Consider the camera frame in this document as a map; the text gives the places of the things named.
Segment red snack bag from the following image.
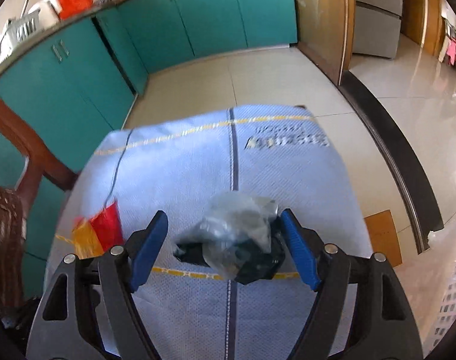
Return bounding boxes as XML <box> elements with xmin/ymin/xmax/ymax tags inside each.
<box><xmin>72</xmin><ymin>201</ymin><xmax>124</xmax><ymax>259</ymax></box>

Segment dark green plastic bag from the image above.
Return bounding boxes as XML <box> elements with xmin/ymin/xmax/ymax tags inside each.
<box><xmin>173</xmin><ymin>191</ymin><xmax>286</xmax><ymax>285</ymax></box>

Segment teal kitchen cabinets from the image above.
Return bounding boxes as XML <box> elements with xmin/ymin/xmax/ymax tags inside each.
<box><xmin>0</xmin><ymin>0</ymin><xmax>298</xmax><ymax>301</ymax></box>

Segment brown cardboard piece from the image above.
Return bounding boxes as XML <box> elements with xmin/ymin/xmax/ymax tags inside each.
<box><xmin>365</xmin><ymin>210</ymin><xmax>403</xmax><ymax>267</ymax></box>

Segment blue woven tablecloth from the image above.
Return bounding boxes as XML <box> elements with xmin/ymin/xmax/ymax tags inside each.
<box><xmin>46</xmin><ymin>105</ymin><xmax>373</xmax><ymax>359</ymax></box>

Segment carved brown wooden chair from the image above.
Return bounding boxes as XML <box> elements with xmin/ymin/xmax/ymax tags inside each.
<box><xmin>0</xmin><ymin>99</ymin><xmax>78</xmax><ymax>315</ymax></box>

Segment white dish rack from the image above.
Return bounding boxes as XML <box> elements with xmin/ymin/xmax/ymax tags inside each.
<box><xmin>6</xmin><ymin>8</ymin><xmax>41</xmax><ymax>48</ymax></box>

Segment orange plastic bag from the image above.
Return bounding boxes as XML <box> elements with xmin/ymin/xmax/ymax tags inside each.
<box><xmin>59</xmin><ymin>0</ymin><xmax>93</xmax><ymax>20</ymax></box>

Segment grey refrigerator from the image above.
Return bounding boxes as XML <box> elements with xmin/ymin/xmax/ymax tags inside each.
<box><xmin>353</xmin><ymin>0</ymin><xmax>403</xmax><ymax>59</ymax></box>

